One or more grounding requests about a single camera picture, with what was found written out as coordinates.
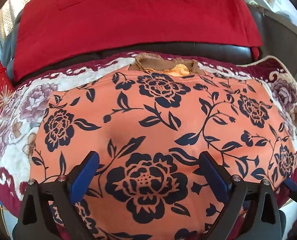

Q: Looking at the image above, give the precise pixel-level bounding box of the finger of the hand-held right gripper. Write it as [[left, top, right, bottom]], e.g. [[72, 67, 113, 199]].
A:
[[285, 177, 297, 207]]

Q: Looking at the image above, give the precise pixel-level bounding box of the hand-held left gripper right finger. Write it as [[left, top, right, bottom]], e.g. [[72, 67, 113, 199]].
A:
[[199, 151, 280, 240]]

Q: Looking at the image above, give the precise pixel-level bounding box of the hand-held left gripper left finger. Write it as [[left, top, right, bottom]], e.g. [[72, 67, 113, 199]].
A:
[[18, 151, 100, 240]]

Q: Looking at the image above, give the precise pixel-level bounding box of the orange floral blouse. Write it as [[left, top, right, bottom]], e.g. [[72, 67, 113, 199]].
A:
[[30, 52, 297, 240]]

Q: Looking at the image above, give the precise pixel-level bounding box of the maroon floral seat cover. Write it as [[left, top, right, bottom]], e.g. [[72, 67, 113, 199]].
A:
[[0, 52, 297, 230]]

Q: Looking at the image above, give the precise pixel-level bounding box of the dark leather sofa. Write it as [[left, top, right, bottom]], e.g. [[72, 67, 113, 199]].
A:
[[0, 5, 297, 80]]

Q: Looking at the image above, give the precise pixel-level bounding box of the red quilted blanket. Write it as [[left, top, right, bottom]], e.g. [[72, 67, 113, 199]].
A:
[[7, 0, 264, 82]]

